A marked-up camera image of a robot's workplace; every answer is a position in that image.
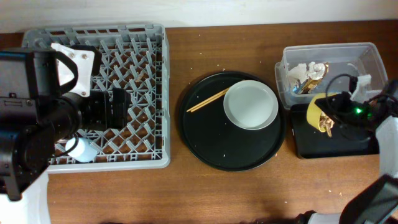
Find food scraps with rice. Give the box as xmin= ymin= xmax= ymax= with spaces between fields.
xmin=319 ymin=112 xmax=335 ymax=138

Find yellow bowl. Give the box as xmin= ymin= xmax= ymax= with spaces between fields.
xmin=307 ymin=93 xmax=326 ymax=133

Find clear plastic waste bin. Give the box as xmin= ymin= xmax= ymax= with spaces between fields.
xmin=275 ymin=42 xmax=388 ymax=110

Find blue plastic cup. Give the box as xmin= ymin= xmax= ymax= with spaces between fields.
xmin=68 ymin=138 xmax=98 ymax=162

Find brown snack bar wrapper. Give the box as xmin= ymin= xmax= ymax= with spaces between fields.
xmin=293 ymin=62 xmax=329 ymax=95

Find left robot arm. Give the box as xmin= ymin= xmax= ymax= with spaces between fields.
xmin=1 ymin=88 xmax=131 ymax=223

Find wooden chopstick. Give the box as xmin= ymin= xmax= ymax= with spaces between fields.
xmin=186 ymin=86 xmax=231 ymax=112
xmin=189 ymin=88 xmax=231 ymax=113

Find grey plastic dishwasher rack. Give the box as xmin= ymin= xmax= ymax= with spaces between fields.
xmin=22 ymin=24 xmax=171 ymax=174

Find round black serving tray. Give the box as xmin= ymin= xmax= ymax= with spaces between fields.
xmin=178 ymin=72 xmax=286 ymax=171

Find white paper napkin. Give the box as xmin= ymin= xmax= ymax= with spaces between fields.
xmin=287 ymin=63 xmax=308 ymax=88

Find grey ceramic plate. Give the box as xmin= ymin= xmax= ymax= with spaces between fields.
xmin=223 ymin=80 xmax=279 ymax=131

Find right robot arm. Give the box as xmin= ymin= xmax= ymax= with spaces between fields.
xmin=307 ymin=91 xmax=397 ymax=223

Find black rectangular tray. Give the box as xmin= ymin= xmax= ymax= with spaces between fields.
xmin=290 ymin=104 xmax=379 ymax=159

